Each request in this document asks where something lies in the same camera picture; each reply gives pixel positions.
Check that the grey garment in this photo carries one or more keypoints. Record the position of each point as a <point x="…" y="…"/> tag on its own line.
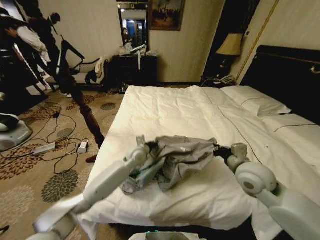
<point x="185" y="152"/>

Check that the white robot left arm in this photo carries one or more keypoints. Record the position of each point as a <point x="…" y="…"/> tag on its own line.
<point x="112" y="175"/>

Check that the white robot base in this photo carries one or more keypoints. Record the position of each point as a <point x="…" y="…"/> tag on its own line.
<point x="12" y="132"/>

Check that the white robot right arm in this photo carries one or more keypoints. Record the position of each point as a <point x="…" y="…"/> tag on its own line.
<point x="255" y="180"/>

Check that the white bed duvet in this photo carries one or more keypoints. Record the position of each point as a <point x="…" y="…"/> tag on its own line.
<point x="180" y="110"/>

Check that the dark wooden clothes stand pole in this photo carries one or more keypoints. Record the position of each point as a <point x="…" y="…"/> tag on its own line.
<point x="85" y="105"/>

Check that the dark bed headboard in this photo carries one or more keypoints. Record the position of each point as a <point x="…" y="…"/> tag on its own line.
<point x="282" y="75"/>

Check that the white pillow with dark piping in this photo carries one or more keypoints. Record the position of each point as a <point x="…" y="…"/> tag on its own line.
<point x="257" y="100"/>
<point x="287" y="122"/>

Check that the white power adapter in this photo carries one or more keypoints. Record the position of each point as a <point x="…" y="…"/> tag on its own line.
<point x="83" y="147"/>

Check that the dark nightstand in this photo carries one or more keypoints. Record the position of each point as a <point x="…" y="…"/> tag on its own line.
<point x="212" y="81"/>

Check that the white desk telephone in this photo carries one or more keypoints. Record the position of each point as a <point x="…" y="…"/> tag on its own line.
<point x="226" y="79"/>

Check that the dark wooden dresser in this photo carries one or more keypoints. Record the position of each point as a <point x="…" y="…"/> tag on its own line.
<point x="130" y="68"/>

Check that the white hanging towel strip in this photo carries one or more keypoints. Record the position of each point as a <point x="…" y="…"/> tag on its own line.
<point x="139" y="61"/>

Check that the white robot front shell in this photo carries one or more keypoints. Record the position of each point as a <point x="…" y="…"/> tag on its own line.
<point x="165" y="236"/>

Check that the white cloth on sofa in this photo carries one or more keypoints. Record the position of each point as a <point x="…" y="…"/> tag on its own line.
<point x="100" y="67"/>

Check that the clear plastic bag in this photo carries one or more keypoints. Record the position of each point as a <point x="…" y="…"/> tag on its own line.
<point x="124" y="49"/>

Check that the dark framed chaise sofa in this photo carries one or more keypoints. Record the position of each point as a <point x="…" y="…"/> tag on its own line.
<point x="82" y="72"/>

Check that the table lamp with beige shade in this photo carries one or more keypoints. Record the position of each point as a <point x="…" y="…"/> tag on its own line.
<point x="230" y="45"/>

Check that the grey power strip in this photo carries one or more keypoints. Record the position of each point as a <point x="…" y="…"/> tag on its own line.
<point x="44" y="149"/>

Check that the framed painting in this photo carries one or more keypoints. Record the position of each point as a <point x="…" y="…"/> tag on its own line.
<point x="167" y="15"/>

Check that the person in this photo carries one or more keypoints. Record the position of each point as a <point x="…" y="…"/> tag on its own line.
<point x="27" y="40"/>
<point x="48" y="32"/>

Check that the dark framed wall mirror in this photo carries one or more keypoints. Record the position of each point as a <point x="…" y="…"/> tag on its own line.
<point x="133" y="27"/>

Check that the black folding frame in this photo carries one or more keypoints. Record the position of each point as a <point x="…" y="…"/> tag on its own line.
<point x="72" y="50"/>

